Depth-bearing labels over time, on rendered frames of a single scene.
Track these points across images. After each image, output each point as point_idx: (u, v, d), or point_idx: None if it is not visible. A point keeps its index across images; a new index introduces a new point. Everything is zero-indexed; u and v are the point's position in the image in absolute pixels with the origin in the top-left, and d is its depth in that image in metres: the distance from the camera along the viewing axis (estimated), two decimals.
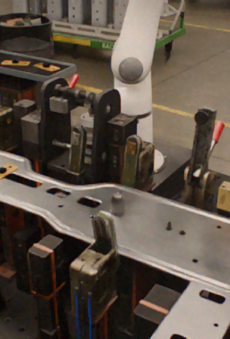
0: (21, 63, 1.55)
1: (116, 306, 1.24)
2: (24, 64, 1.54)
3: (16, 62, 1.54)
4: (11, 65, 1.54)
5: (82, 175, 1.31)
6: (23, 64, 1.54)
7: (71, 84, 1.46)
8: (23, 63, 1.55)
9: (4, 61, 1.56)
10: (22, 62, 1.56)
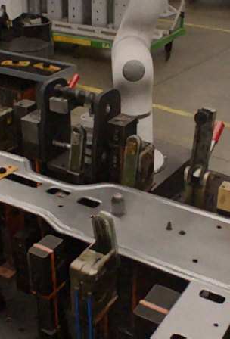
0: (21, 63, 1.55)
1: (116, 306, 1.24)
2: (24, 64, 1.54)
3: (16, 62, 1.54)
4: (11, 65, 1.54)
5: (82, 175, 1.31)
6: (23, 64, 1.54)
7: (71, 84, 1.46)
8: (23, 63, 1.55)
9: (4, 61, 1.56)
10: (22, 62, 1.56)
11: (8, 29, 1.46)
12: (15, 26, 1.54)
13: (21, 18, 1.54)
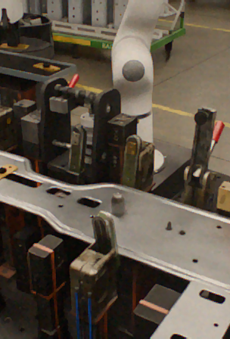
0: (20, 45, 1.53)
1: (116, 306, 1.24)
2: (23, 47, 1.51)
3: None
4: (10, 48, 1.51)
5: (82, 175, 1.31)
6: (21, 47, 1.51)
7: (71, 84, 1.46)
8: (22, 46, 1.52)
9: (3, 45, 1.54)
10: (20, 45, 1.53)
11: (13, 32, 1.50)
12: None
13: (19, 28, 1.52)
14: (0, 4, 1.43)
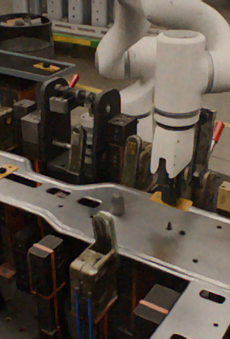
0: (179, 202, 1.03)
1: (116, 306, 1.24)
2: (183, 207, 1.01)
3: None
4: (163, 204, 1.03)
5: (82, 175, 1.31)
6: (180, 206, 1.02)
7: (71, 84, 1.46)
8: (181, 204, 1.02)
9: (156, 194, 1.06)
10: (181, 200, 1.04)
11: (172, 187, 1.00)
12: None
13: (182, 177, 1.03)
14: (158, 151, 0.94)
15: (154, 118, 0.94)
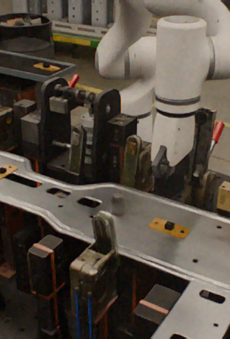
0: (177, 229, 1.07)
1: (116, 306, 1.24)
2: (181, 234, 1.05)
3: (169, 228, 1.06)
4: (162, 231, 1.06)
5: (82, 175, 1.31)
6: (178, 234, 1.05)
7: (71, 84, 1.46)
8: (179, 231, 1.06)
9: (154, 220, 1.09)
10: (178, 228, 1.07)
11: (166, 178, 0.96)
12: (179, 163, 1.04)
13: (191, 153, 1.04)
14: (159, 139, 0.93)
15: (155, 105, 0.93)
